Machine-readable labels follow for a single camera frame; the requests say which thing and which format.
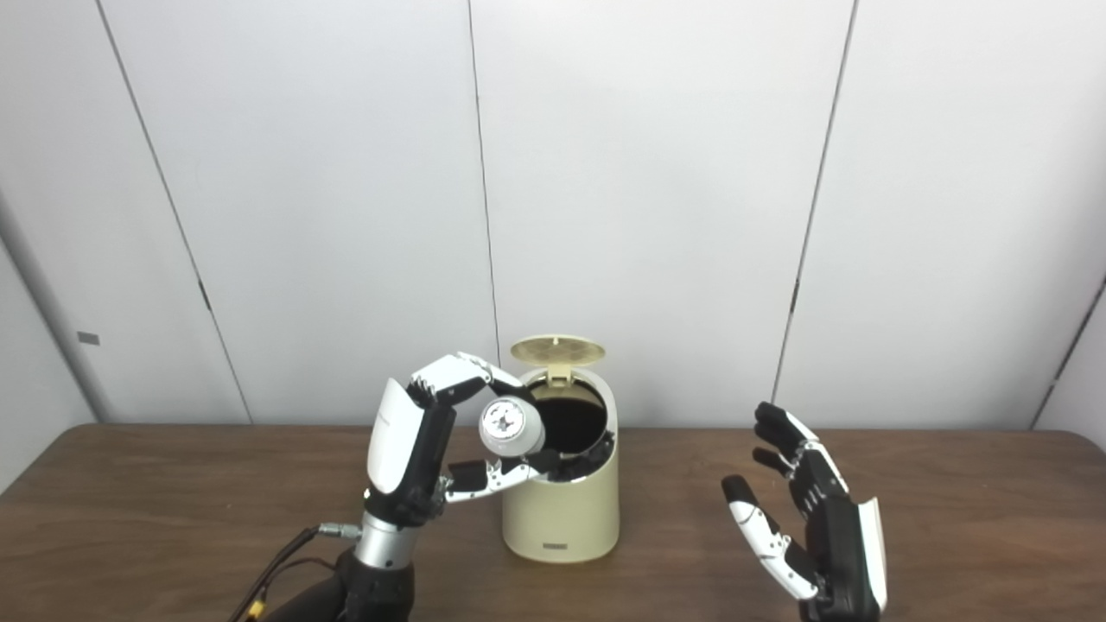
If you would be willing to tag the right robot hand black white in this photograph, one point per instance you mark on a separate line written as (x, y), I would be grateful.
(842, 553)

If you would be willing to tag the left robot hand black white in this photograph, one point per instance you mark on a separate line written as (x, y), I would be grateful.
(397, 441)

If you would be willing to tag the small white plastic bottle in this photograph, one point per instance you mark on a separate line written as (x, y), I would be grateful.
(511, 428)

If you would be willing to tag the cream-colored bin body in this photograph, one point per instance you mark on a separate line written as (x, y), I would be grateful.
(562, 514)

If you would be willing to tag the cream round bin lid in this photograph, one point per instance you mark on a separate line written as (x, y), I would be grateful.
(557, 350)

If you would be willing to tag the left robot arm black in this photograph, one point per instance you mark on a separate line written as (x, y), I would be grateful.
(380, 579)

